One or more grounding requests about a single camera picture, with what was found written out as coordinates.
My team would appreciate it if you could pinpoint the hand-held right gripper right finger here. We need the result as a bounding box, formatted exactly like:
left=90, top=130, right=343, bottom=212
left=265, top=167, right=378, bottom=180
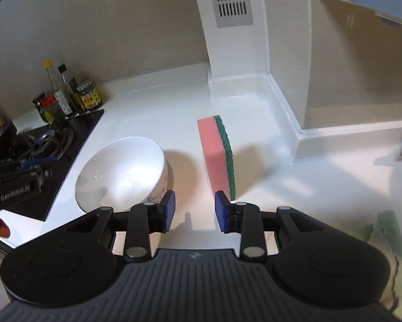
left=214, top=190, right=325, bottom=263

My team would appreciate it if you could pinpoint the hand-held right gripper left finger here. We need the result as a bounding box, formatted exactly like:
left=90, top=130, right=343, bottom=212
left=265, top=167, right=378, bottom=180
left=65, top=189, right=176, bottom=264

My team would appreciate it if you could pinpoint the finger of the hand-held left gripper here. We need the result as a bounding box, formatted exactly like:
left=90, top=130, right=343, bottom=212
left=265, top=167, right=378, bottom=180
left=0, top=156, right=44, bottom=175

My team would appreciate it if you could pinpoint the pink and green sponge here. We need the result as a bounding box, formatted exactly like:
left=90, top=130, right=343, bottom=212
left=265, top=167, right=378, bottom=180
left=197, top=114, right=237, bottom=202

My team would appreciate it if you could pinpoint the white bowl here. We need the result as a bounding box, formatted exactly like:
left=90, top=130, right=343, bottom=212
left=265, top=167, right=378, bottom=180
left=74, top=136, right=169, bottom=214

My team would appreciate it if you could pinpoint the metal burner grate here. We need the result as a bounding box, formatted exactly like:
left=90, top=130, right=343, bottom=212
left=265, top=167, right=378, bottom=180
left=15, top=127, right=77, bottom=162

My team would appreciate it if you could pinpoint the dark lid green jar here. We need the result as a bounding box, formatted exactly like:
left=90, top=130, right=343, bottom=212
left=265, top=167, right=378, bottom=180
left=32, top=93, right=54, bottom=123

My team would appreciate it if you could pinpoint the black glass gas stove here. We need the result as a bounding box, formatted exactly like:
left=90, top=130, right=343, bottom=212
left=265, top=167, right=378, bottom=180
left=0, top=109, right=106, bottom=222

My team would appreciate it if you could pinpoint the red lid jar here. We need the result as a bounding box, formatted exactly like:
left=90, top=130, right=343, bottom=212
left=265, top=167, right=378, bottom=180
left=43, top=94, right=68, bottom=123

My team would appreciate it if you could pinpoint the yellow cap clear bottle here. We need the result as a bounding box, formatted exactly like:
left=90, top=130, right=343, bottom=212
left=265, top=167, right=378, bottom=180
left=42, top=60, right=75, bottom=119

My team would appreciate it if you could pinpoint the yellow label jar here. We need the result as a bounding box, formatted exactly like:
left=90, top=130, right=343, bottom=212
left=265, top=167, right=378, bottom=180
left=76, top=85, right=104, bottom=111

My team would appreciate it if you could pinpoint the black cap oil bottle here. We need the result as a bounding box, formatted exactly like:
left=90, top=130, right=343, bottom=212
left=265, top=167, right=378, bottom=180
left=57, top=63, right=87, bottom=113

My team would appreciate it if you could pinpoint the green cloth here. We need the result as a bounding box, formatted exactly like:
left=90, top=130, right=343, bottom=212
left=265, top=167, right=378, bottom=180
left=351, top=210, right=402, bottom=320

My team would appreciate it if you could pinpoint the grey vent grille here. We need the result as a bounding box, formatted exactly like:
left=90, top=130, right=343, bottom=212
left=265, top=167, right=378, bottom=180
left=208, top=0, right=254, bottom=28

